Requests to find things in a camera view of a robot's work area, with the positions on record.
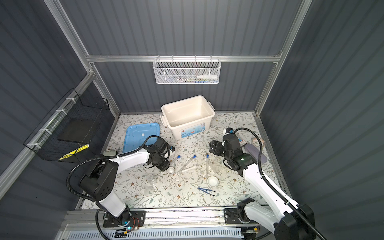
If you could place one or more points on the white wire wall basket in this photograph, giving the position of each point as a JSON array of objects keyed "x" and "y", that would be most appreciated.
[{"x": 187, "y": 73}]

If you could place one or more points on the small white porcelain dish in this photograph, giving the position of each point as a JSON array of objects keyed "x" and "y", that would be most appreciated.
[{"x": 171, "y": 170}]

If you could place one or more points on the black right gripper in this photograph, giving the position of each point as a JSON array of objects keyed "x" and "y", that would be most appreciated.
[{"x": 212, "y": 146}]

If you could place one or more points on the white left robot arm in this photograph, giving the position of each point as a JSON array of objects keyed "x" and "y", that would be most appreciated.
[{"x": 99, "y": 181}]

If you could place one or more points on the black wire wall basket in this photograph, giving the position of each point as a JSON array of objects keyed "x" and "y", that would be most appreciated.
[{"x": 76, "y": 132}]

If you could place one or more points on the clear tape roll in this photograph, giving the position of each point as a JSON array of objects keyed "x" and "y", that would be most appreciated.
[{"x": 256, "y": 142}]

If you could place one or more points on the white pestle rod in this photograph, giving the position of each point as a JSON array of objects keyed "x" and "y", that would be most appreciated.
[{"x": 189, "y": 169}]

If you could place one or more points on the white plastic storage box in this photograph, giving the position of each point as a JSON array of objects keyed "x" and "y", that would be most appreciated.
[{"x": 188, "y": 117}]

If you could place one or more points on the blue tweezers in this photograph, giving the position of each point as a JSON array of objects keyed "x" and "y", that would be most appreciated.
[{"x": 208, "y": 191}]

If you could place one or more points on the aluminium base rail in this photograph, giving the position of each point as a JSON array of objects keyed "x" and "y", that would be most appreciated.
[{"x": 159, "y": 218}]

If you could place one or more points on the small glass beaker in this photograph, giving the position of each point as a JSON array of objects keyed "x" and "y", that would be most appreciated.
[{"x": 151, "y": 179}]

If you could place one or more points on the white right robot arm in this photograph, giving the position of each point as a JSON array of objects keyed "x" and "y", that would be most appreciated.
[{"x": 284, "y": 218}]

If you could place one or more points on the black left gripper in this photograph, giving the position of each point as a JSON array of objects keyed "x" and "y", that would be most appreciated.
[{"x": 166, "y": 165}]

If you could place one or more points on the blue plastic box lid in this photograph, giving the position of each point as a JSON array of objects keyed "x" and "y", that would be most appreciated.
[{"x": 137, "y": 134}]

